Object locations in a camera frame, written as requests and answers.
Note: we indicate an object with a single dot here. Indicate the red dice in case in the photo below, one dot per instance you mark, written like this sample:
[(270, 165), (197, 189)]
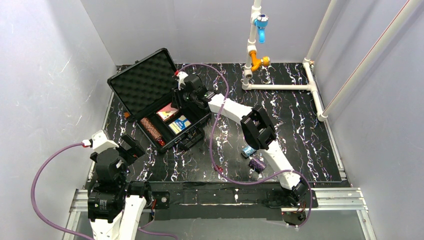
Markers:
[(161, 142)]

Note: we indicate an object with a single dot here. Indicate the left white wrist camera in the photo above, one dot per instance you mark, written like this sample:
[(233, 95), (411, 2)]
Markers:
[(101, 141)]

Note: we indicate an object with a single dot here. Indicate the light blue poker chip stack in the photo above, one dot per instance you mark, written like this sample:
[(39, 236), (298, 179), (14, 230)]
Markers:
[(247, 151)]

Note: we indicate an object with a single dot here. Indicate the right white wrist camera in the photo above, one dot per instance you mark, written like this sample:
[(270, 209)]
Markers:
[(181, 75)]

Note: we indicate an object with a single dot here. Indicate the black foam-lined poker case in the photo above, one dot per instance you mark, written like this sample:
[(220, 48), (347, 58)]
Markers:
[(145, 87)]

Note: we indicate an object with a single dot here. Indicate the red dice pair on table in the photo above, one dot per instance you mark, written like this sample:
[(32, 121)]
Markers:
[(219, 169)]

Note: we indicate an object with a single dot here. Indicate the red playing card box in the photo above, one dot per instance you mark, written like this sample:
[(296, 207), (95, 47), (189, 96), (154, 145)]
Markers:
[(167, 112)]

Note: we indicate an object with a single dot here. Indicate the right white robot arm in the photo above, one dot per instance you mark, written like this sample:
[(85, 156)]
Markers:
[(258, 130)]

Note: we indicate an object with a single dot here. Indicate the purple poker chip stack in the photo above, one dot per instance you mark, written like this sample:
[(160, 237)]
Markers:
[(257, 165)]

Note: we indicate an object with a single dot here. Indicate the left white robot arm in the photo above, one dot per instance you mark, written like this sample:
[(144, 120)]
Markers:
[(115, 204)]

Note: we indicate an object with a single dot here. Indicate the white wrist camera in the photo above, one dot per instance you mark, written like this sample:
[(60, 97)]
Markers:
[(101, 141), (181, 75)]

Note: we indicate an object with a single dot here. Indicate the orange pipe fitting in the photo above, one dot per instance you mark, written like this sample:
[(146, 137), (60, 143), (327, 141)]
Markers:
[(256, 62)]

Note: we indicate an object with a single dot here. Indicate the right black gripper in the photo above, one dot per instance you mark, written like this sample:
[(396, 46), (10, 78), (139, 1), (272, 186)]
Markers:
[(187, 110)]

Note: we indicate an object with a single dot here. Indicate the orange black poker chip stack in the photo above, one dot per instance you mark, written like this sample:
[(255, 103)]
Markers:
[(152, 130)]

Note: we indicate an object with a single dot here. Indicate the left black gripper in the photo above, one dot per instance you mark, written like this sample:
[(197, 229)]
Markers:
[(131, 149)]

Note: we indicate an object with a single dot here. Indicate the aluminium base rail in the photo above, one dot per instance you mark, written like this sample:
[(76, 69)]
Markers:
[(226, 202)]

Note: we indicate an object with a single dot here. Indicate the blue playing card box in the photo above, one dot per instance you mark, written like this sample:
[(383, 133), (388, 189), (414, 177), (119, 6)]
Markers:
[(179, 124)]

